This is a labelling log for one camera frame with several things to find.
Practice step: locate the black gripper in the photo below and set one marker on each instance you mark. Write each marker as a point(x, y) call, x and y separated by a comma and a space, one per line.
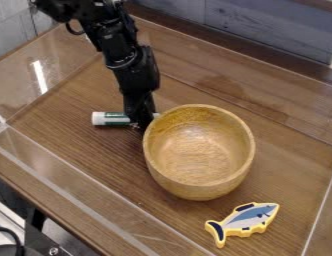
point(138, 79)

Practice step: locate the green white marker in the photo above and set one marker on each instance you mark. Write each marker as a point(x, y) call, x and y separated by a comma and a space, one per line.
point(111, 119)

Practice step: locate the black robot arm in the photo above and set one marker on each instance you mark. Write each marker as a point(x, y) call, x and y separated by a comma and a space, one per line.
point(106, 23)

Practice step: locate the brown wooden bowl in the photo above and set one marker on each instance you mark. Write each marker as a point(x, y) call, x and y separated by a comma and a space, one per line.
point(199, 149)

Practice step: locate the yellow blue fish toy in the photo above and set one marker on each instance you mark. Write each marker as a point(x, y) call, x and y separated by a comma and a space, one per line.
point(248, 219)

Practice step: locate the clear acrylic tray wall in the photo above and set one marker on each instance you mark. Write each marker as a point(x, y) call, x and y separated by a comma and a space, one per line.
point(106, 221)

